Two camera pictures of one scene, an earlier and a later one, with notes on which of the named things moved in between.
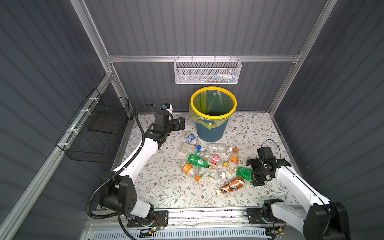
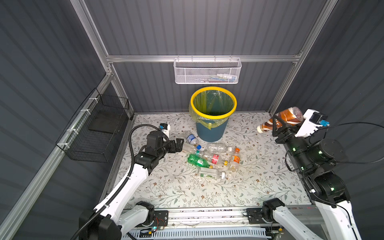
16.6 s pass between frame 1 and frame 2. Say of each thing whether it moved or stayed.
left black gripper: moved
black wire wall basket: stayed
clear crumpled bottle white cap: stayed
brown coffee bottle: moved
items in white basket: stayed
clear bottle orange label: stayed
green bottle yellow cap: stayed
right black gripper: moved
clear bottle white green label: stayed
